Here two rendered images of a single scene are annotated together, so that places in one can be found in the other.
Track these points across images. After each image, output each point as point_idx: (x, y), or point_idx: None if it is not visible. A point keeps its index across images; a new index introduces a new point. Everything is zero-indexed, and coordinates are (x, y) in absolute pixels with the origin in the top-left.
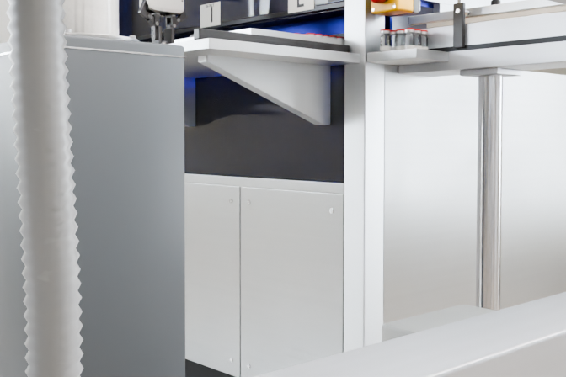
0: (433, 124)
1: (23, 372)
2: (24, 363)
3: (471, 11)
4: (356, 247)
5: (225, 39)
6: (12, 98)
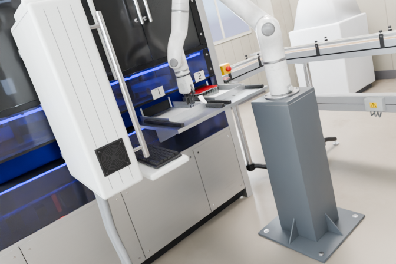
0: None
1: (321, 182)
2: (321, 180)
3: None
4: (237, 141)
5: None
6: (303, 111)
